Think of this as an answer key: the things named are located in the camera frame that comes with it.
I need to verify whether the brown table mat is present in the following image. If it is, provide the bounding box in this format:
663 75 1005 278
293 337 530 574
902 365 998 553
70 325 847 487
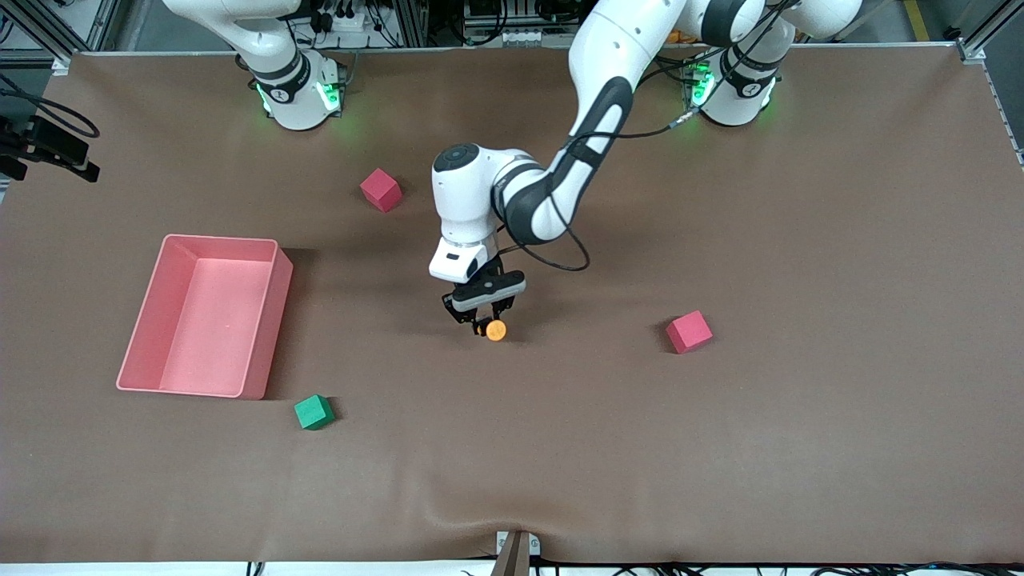
0 46 1024 566

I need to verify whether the white power strip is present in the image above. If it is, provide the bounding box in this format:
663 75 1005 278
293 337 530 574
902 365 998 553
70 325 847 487
316 6 370 34

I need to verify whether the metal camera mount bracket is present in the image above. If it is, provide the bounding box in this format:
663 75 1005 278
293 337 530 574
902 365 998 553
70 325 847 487
494 530 542 576

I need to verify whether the pink plastic bin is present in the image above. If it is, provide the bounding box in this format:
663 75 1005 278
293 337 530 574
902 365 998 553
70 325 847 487
116 234 294 400

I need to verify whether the pink foam cube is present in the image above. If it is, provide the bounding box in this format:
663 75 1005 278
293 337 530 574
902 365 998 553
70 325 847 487
359 168 403 214
666 310 714 355

